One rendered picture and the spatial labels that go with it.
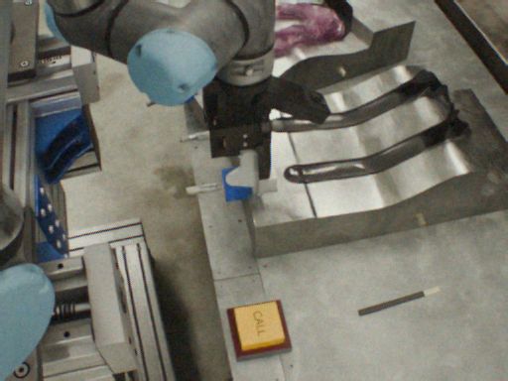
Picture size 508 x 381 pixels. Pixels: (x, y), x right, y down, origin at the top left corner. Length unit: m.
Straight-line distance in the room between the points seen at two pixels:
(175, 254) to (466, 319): 1.17
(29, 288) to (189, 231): 1.51
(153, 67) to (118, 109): 1.82
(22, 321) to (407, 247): 0.66
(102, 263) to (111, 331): 0.09
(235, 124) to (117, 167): 1.43
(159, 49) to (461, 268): 0.61
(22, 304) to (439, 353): 0.61
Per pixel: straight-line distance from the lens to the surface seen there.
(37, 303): 0.38
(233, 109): 0.68
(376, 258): 0.86
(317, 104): 0.72
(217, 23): 0.52
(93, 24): 0.57
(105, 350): 0.60
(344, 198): 0.81
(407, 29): 1.18
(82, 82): 0.93
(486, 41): 1.44
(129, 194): 1.98
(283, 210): 0.78
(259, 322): 0.75
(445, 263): 0.89
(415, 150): 0.87
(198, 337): 1.66
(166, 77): 0.49
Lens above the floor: 1.52
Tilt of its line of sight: 51 degrees down
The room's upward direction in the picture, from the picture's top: straight up
